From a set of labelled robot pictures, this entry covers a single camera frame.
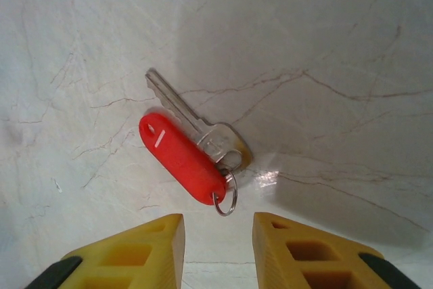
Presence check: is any red plastic key tag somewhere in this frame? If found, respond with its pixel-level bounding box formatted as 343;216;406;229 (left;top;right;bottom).
139;111;227;206

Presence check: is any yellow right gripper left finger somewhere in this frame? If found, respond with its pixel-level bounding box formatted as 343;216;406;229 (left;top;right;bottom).
25;213;187;289

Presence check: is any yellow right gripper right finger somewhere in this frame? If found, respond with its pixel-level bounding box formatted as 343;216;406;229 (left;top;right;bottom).
252;212;428;289

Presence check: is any silver metal key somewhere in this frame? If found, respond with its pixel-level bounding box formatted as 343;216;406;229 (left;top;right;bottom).
145;68;254;170

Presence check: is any small silver split ring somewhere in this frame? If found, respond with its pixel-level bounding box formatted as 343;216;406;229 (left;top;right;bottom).
212;149;244;217

